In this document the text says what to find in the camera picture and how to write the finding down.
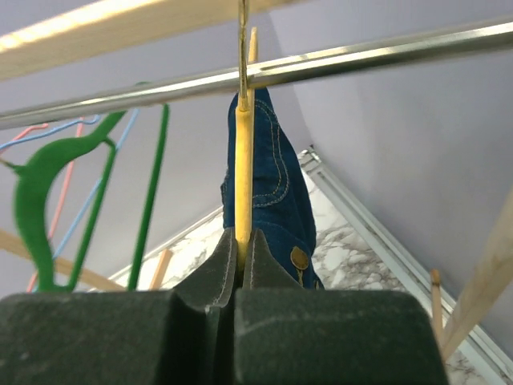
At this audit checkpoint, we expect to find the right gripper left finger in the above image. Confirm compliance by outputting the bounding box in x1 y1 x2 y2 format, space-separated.
1 229 236 384

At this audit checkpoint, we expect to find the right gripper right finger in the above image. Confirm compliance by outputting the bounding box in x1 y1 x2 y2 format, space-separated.
234 230 448 384

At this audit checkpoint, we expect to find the navy blue garment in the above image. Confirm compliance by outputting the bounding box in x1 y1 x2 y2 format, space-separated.
219 86 325 290

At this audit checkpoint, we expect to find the pink wire hanger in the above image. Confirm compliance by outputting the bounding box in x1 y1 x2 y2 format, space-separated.
0 115 87 294

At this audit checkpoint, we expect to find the green hanger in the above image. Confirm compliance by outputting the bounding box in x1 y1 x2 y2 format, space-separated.
0 82 172 293

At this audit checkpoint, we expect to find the wooden hanger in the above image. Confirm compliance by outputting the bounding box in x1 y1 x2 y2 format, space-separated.
234 0 254 272

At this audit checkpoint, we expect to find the blue wire hanger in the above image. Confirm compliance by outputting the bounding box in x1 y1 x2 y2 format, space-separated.
7 108 139 269

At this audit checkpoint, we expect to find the wooden clothes rack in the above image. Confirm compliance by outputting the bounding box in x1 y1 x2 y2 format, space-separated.
0 0 513 362

